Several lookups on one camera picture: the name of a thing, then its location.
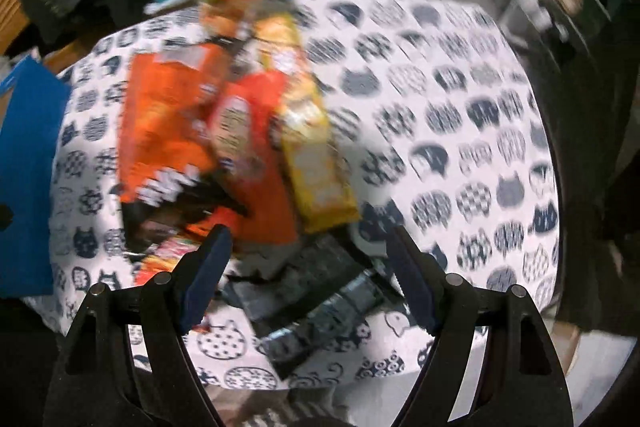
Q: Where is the large orange chip bag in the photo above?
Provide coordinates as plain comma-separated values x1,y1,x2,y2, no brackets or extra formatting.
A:
117,43,231,208

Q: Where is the shoe rack with shoes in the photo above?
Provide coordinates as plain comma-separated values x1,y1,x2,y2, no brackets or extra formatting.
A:
498,0,628,72

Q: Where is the cardboard box with blue flap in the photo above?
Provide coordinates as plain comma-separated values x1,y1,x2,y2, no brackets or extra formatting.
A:
1,56,70,297

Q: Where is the cat pattern bedsheet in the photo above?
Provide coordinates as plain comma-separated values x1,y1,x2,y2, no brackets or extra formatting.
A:
24,0,561,390

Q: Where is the orange red snack pack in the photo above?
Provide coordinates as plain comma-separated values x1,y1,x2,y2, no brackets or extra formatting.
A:
207,70,298,245

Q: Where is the black foil snack bag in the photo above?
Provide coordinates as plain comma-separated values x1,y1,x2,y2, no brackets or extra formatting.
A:
222,229,401,379

